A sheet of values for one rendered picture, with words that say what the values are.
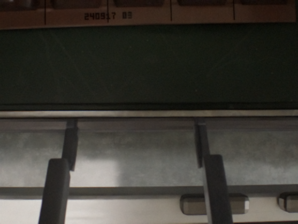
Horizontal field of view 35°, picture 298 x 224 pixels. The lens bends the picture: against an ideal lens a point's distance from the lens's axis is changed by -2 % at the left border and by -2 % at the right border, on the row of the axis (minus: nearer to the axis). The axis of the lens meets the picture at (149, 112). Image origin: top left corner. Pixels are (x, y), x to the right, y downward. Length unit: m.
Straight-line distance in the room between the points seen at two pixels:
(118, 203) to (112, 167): 0.59
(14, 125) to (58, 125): 0.01
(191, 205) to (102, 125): 0.10
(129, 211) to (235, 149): 0.62
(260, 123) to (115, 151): 0.70
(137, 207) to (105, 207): 0.02
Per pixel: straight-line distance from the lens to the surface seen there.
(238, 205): 0.25
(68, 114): 0.17
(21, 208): 0.26
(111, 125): 0.16
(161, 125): 0.16
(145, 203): 0.26
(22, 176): 0.87
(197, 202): 0.25
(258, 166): 0.88
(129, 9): 0.16
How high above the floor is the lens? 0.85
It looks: 86 degrees down
